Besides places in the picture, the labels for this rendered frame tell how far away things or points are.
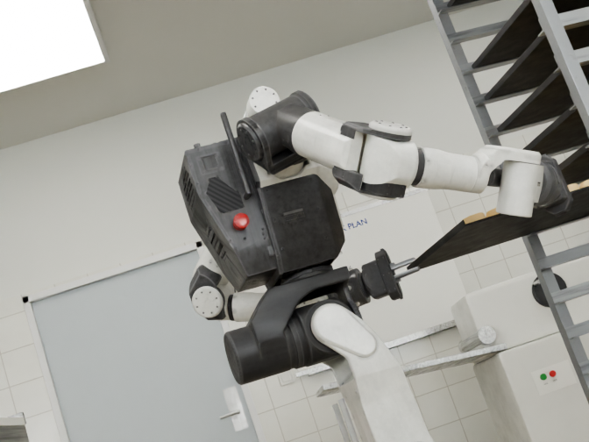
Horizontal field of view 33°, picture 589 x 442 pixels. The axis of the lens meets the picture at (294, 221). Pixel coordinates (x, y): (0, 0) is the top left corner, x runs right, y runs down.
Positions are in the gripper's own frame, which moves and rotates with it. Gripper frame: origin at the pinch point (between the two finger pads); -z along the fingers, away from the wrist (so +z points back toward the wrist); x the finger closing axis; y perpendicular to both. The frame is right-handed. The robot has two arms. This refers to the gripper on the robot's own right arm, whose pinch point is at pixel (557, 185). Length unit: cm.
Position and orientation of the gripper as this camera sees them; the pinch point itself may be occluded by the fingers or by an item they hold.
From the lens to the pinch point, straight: 207.0
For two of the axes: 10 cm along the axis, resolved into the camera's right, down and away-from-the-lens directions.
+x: -3.3, -9.2, 2.1
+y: -7.8, 4.0, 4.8
